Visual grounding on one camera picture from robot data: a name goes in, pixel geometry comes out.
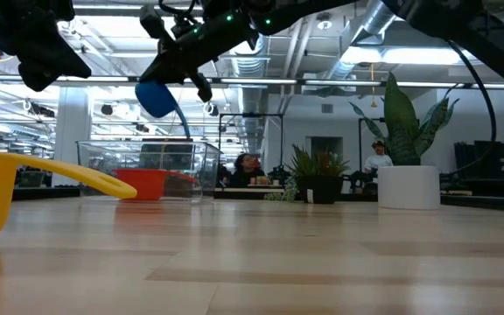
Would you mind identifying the black overhead light bar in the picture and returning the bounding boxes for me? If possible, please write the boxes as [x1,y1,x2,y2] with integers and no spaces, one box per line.
[0,73,504,91]

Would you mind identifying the wooden desk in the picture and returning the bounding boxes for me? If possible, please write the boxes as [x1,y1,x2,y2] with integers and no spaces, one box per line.
[214,186,286,200]

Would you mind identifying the white pillar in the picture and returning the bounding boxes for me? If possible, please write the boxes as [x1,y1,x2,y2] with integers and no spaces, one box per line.
[52,85,94,187]

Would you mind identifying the black aluminium table frame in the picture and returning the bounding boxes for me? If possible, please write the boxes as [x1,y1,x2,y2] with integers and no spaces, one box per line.
[10,185,504,214]

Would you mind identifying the person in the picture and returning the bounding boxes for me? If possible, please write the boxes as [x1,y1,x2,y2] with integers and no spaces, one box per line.
[229,152,269,189]
[363,138,394,193]

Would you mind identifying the succulent in black pot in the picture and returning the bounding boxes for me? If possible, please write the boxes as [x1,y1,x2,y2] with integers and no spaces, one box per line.
[263,143,352,205]

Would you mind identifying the black metal rack frame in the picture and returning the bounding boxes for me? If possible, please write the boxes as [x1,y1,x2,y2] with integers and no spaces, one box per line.
[218,112,284,167]
[358,116,387,158]

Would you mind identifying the red measuring cup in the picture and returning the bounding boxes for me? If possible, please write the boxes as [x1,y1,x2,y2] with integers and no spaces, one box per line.
[111,169,200,201]

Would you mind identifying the silver ventilation duct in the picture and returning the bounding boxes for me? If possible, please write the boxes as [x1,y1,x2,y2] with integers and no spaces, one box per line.
[324,0,410,80]

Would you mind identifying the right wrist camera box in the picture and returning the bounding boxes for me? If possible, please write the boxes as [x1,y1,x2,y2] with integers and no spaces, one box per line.
[139,4,168,40]

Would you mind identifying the clear plastic basket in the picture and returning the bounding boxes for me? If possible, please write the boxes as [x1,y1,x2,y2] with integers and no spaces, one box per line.
[75,139,222,203]

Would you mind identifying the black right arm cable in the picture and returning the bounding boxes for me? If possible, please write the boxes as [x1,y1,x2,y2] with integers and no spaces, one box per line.
[446,38,498,144]

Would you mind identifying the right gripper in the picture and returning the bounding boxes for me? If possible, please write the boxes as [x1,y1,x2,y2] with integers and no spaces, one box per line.
[138,10,260,104]

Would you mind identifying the snake plant in white pot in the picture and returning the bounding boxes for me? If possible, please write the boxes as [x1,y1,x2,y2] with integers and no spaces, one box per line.
[350,72,461,211]

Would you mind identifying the black monitors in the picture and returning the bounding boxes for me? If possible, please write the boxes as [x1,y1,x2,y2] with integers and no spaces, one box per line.
[452,139,504,180]

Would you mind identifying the blue measuring cup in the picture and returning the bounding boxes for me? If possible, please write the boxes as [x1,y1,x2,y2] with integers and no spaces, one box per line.
[134,80,192,140]

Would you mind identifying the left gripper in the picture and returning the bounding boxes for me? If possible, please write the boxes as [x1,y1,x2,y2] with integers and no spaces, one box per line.
[0,0,92,93]

